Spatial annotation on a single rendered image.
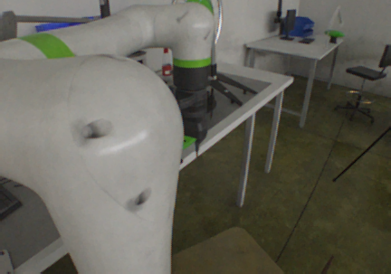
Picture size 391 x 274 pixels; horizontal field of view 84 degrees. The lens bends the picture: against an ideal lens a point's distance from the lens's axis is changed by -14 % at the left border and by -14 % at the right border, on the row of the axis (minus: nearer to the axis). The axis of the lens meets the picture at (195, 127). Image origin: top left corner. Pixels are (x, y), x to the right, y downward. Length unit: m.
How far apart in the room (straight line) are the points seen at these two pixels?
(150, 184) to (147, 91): 0.06
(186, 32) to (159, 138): 0.41
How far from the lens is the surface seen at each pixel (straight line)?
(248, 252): 1.05
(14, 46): 0.32
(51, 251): 0.77
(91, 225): 0.18
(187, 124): 0.65
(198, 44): 0.56
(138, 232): 0.19
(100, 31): 0.44
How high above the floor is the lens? 1.49
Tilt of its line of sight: 29 degrees down
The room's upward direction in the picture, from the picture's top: straight up
